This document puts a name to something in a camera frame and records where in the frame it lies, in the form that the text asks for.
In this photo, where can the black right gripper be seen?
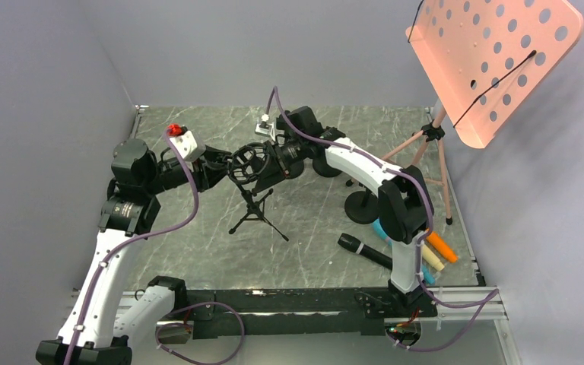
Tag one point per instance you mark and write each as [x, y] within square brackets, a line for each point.
[276, 169]

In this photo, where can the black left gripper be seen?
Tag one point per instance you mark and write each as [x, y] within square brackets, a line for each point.
[212, 170]

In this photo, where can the black tripod shock-mount stand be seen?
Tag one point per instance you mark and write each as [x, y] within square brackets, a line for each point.
[246, 166]

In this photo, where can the black shock-mount round stand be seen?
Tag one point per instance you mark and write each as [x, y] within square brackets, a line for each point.
[322, 168]

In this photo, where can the black round-base clip stand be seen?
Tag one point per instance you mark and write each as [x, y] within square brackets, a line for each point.
[362, 206]

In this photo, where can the black microphone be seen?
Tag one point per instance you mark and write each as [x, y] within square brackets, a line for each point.
[356, 246]

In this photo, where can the blue microphone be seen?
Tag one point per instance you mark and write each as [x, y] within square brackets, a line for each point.
[428, 278]

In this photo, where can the cream yellow microphone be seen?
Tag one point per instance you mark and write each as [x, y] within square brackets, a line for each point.
[431, 258]

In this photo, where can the orange microphone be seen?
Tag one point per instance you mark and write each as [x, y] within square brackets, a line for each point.
[442, 247]

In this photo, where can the black round-base tall stand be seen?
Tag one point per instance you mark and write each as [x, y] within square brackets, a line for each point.
[295, 170]

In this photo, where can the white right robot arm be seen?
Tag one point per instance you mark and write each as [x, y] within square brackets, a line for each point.
[401, 204]

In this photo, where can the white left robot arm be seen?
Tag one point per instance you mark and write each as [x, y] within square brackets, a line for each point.
[94, 332]

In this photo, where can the pink perforated music stand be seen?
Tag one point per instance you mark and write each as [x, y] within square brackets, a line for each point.
[501, 70]

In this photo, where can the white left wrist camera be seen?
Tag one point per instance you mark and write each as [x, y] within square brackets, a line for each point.
[188, 146]

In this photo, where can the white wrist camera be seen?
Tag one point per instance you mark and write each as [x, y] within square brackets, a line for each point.
[188, 146]
[265, 128]

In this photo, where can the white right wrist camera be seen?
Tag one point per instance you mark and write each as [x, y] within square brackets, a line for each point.
[265, 128]

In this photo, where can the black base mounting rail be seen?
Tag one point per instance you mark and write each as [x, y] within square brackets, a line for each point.
[362, 310]

